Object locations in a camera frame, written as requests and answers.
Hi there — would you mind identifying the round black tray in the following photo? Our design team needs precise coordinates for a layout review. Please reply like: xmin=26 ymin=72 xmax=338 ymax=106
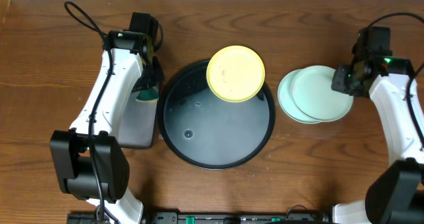
xmin=158 ymin=60 xmax=276 ymax=170

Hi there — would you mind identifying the yellow plate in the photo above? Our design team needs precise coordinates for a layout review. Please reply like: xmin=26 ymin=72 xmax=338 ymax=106
xmin=206 ymin=45 xmax=265 ymax=103

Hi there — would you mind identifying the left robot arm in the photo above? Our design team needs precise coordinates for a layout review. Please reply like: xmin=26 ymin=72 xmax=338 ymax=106
xmin=50 ymin=30 xmax=157 ymax=223

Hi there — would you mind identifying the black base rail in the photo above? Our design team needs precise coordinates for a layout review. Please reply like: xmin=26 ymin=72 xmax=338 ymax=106
xmin=67 ymin=203 xmax=334 ymax=224

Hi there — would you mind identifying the mint green plate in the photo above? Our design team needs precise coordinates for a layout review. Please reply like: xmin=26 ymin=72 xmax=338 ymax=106
xmin=290 ymin=66 xmax=354 ymax=122
xmin=278 ymin=69 xmax=323 ymax=124

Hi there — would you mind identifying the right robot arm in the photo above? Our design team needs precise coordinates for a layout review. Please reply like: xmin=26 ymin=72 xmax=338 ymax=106
xmin=331 ymin=55 xmax=423 ymax=223

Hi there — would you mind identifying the black rectangular sponge tray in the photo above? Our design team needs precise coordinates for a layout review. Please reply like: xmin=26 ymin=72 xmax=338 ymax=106
xmin=118 ymin=91 xmax=157 ymax=149

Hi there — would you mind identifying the green yellow sponge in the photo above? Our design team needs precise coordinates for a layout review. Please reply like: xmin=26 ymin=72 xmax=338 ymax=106
xmin=136 ymin=87 xmax=159 ymax=103

